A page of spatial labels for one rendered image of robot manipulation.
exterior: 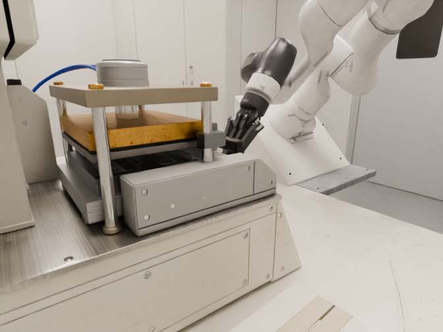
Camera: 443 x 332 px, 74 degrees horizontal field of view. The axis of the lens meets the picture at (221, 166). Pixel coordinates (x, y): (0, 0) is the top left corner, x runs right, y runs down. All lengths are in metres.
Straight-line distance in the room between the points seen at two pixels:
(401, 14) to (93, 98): 0.67
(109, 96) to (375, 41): 0.78
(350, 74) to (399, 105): 2.46
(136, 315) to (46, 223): 0.18
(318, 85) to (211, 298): 0.82
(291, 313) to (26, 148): 0.53
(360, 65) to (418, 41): 2.46
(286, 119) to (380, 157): 2.51
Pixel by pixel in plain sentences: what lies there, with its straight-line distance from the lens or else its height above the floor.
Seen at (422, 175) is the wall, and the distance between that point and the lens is 3.51.
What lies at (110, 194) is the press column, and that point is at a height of 0.98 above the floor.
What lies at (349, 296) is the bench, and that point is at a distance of 0.62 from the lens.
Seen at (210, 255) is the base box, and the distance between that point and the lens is 0.46.
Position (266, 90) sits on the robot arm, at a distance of 0.81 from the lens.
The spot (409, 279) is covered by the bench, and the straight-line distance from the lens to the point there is 0.71.
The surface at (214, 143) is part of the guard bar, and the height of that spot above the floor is 1.03.
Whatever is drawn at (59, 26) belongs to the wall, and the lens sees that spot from 3.04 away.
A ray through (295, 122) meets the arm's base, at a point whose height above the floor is 0.96.
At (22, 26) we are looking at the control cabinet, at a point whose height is 1.16.
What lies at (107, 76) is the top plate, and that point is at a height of 1.12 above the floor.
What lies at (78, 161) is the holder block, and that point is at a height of 0.99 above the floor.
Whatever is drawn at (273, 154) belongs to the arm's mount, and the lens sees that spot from 1.12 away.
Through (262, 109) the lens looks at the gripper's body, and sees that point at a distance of 0.80.
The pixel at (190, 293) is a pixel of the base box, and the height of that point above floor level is 0.82.
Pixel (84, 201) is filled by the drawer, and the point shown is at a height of 0.97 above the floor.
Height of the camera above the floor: 1.12
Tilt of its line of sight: 17 degrees down
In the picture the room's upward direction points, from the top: straight up
